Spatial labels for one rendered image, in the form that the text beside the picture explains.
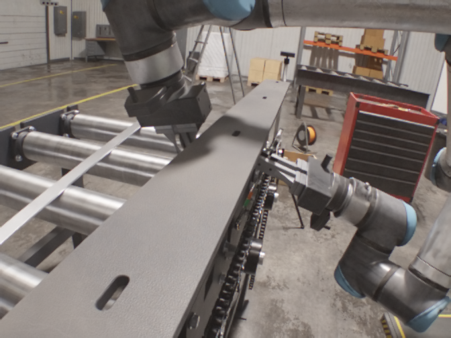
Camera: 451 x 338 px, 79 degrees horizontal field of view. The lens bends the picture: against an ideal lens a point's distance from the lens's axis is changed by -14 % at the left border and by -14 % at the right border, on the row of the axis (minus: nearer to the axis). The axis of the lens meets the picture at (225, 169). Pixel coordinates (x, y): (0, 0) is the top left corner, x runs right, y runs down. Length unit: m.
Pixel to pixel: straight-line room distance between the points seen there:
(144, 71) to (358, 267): 0.54
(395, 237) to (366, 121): 2.05
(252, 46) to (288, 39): 1.21
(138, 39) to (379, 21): 0.36
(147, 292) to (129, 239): 0.05
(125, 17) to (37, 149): 0.87
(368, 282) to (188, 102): 0.48
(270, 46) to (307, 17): 10.11
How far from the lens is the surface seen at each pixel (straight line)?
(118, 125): 1.38
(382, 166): 2.83
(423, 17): 0.52
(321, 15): 0.51
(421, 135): 2.81
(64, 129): 1.56
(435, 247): 0.64
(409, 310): 0.66
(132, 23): 0.47
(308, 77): 5.58
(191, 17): 0.43
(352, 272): 0.69
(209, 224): 0.25
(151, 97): 0.47
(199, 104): 0.51
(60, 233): 1.72
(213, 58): 8.75
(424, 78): 11.29
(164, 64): 0.49
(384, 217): 0.65
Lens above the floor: 1.31
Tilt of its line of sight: 24 degrees down
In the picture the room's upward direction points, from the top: 6 degrees clockwise
